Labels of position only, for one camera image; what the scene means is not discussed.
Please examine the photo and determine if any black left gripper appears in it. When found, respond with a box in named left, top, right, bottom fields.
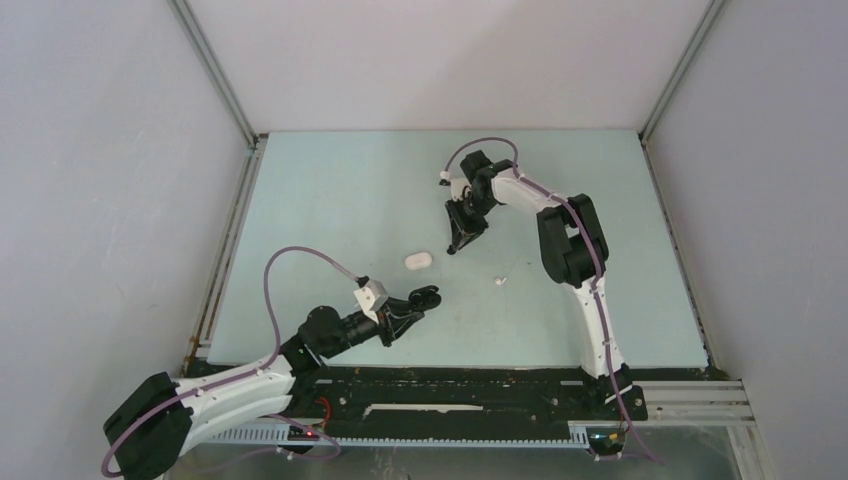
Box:
left=321, top=296, right=423, bottom=359

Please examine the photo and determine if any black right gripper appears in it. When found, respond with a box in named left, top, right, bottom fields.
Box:
left=446, top=193, right=496, bottom=251

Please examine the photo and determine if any white oval charging case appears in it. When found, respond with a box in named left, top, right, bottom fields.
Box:
left=404, top=251, right=433, bottom=271

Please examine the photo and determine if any black oval charging case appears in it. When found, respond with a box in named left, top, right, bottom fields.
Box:
left=407, top=285, right=442, bottom=312

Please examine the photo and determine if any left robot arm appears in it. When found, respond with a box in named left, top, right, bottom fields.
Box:
left=101, top=288, right=441, bottom=479

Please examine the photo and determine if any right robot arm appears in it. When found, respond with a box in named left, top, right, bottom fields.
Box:
left=439, top=151, right=638, bottom=424

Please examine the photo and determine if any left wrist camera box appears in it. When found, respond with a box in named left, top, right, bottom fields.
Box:
left=353, top=276, right=389, bottom=323

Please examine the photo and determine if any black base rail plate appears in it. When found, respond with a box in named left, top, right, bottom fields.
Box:
left=282, top=366, right=621, bottom=438

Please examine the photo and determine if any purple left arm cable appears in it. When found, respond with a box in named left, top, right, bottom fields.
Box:
left=100, top=246, right=366, bottom=478

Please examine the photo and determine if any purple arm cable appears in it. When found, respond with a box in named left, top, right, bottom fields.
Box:
left=442, top=137, right=664, bottom=468
left=100, top=246, right=366, bottom=478

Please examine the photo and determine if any white cable duct strip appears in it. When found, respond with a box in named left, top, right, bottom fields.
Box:
left=204, top=421, right=589, bottom=449

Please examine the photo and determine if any aluminium frame rail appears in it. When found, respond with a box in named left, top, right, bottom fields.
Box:
left=148, top=377, right=757, bottom=432

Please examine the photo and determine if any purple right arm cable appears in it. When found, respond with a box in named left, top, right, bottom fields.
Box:
left=442, top=137, right=664, bottom=468

